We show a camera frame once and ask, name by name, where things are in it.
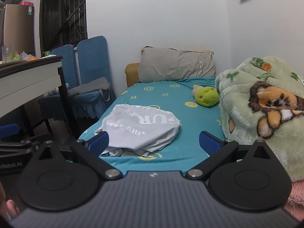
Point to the grey folded cloth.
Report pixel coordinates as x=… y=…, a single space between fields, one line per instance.
x=90 y=86

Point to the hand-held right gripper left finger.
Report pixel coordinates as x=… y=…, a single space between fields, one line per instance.
x=98 y=141

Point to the pink blanket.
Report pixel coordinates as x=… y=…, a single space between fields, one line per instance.
x=296 y=194

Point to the grey refrigerator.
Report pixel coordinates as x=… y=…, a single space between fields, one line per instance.
x=19 y=28

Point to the green can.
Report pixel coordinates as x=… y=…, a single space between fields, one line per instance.
x=46 y=53

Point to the blue covered chair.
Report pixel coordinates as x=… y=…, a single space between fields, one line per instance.
x=61 y=59
x=92 y=59

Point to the plastic bag with oranges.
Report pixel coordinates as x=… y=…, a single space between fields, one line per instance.
x=27 y=57

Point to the pink container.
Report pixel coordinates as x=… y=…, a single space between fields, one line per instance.
x=27 y=3

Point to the dark window with grille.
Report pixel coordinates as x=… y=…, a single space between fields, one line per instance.
x=61 y=11

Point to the green plush toy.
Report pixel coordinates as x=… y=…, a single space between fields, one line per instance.
x=206 y=97

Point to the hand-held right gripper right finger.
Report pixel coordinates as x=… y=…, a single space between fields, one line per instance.
x=209 y=141

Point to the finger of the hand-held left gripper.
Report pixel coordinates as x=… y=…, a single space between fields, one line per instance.
x=21 y=147
x=9 y=130

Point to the grey pillow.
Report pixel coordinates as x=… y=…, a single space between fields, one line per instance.
x=175 y=64

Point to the bed with teal sheet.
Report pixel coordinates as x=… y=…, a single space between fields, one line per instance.
x=166 y=104

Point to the white table with black frame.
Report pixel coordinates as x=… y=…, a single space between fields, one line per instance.
x=23 y=80

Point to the white printed t-shirt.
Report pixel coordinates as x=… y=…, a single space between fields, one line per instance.
x=142 y=128

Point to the green printed fleece blanket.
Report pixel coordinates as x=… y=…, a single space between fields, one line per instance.
x=239 y=104

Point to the clear drinking glass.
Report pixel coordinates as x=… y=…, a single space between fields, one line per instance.
x=6 y=53

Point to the yellow headboard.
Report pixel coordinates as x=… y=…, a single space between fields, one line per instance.
x=131 y=73

